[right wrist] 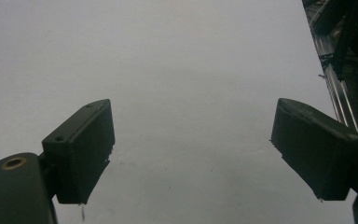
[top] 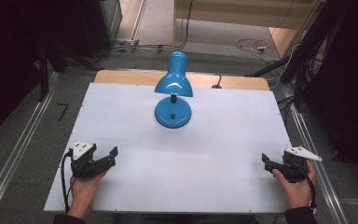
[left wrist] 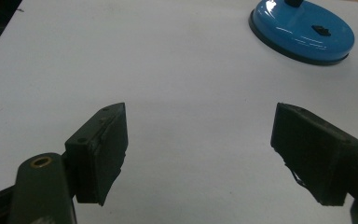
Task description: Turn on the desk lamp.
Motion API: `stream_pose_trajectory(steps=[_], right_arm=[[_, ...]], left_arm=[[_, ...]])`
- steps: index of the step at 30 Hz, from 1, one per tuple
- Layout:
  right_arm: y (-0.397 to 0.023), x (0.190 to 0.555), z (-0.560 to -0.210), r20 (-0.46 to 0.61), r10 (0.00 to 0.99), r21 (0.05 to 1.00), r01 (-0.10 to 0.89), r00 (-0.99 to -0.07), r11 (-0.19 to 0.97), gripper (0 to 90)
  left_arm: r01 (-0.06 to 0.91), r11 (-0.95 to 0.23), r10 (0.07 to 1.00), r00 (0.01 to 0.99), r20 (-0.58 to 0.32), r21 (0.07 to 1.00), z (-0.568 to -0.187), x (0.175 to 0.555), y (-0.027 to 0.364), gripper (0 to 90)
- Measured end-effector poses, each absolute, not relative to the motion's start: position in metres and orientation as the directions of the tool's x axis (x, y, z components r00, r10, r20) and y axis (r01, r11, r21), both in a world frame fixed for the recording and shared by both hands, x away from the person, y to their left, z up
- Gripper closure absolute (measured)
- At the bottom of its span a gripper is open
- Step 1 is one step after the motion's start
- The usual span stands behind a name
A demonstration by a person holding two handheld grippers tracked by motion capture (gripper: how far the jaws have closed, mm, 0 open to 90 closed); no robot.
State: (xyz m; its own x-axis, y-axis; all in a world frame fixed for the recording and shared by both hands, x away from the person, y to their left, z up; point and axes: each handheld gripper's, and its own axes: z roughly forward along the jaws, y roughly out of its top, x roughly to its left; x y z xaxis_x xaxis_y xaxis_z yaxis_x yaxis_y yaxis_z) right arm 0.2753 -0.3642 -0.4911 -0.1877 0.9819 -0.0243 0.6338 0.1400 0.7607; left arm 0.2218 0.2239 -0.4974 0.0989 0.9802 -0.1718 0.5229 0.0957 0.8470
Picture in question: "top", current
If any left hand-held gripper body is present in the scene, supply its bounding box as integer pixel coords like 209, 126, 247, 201
69, 141, 106, 179

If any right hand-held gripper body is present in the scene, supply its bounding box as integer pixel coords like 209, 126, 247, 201
281, 146, 324, 184

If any blue desk lamp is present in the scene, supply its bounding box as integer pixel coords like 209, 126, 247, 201
154, 49, 194, 130

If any person's right hand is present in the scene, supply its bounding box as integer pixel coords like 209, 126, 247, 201
271, 161, 318, 210

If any person's left hand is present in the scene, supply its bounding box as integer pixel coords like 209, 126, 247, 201
68, 169, 108, 207

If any black metal stand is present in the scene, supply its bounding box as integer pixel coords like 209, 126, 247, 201
36, 40, 102, 102

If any grey power strip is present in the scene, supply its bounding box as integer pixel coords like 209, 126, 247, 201
113, 38, 141, 53

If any black tripod stand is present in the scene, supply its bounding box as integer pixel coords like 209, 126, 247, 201
244, 0, 351, 110

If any dark cabinet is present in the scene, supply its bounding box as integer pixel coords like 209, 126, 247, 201
76, 0, 124, 58

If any light wooden furniture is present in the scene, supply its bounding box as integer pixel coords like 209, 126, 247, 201
172, 0, 325, 59

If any aluminium floor rail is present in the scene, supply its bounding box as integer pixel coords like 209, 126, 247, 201
0, 71, 61, 224
281, 83, 351, 224

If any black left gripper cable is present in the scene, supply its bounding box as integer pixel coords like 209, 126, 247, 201
60, 148, 76, 215

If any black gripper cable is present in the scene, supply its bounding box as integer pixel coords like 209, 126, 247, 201
60, 148, 76, 215
293, 160, 319, 210

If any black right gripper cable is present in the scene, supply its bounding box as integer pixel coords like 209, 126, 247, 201
293, 160, 319, 210

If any black lamp cable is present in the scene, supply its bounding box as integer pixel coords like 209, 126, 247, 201
211, 74, 224, 90

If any white floor cable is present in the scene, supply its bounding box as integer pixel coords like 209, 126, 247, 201
235, 37, 276, 64

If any black floor cable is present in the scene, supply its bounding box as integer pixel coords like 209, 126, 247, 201
110, 0, 195, 54

